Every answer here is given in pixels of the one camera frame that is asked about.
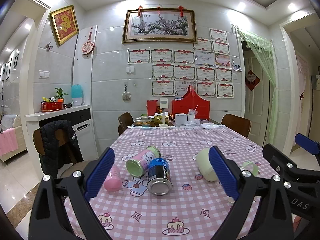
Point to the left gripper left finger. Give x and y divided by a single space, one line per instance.
49 218

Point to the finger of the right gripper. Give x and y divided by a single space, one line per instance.
307 144
287 171

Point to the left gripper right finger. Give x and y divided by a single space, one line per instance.
273 217

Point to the pink plastic cup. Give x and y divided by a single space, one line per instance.
113 181

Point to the pale green cup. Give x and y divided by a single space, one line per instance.
204 165

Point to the plastic cup with straw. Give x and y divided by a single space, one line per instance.
191 114

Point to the green tape roll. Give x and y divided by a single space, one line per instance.
251 167

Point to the far right brown chair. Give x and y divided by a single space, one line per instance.
237 124

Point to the brown chair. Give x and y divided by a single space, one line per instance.
237 124
125 121

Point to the left wooden chair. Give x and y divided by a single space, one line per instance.
67 169

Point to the black jacket on chair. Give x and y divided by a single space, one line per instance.
60 146

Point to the red diamond door decoration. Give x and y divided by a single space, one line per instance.
251 80

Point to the pink towel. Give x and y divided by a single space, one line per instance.
8 141

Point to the pink green label canister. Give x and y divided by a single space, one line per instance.
139 164

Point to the green door curtain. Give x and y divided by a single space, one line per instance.
264 52

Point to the white sideboard cabinet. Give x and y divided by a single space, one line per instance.
81 122

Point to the red fruit basket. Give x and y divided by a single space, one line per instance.
51 106

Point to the black blue CoolTowel can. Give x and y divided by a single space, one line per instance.
159 178

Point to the white square box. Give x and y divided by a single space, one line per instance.
180 118

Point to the red gift bag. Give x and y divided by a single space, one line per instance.
191 100

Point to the pink checkered tablecloth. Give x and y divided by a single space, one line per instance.
194 208

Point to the potted green plant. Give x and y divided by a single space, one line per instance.
60 95

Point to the far left brown chair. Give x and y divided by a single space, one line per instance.
125 121

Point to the teal white humidifier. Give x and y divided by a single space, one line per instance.
76 95

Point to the white desk lamp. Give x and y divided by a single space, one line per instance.
163 106

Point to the small red box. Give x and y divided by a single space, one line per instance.
151 107

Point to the red round paper ornament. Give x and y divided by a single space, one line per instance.
87 47

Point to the plum blossom framed painting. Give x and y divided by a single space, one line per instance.
160 24

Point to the gold red framed calligraphy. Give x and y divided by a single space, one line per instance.
64 24

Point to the white wall switch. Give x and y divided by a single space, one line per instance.
44 74

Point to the hanging brush on wall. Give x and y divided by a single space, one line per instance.
126 96

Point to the butterfly wall decoration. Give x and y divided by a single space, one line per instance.
48 47

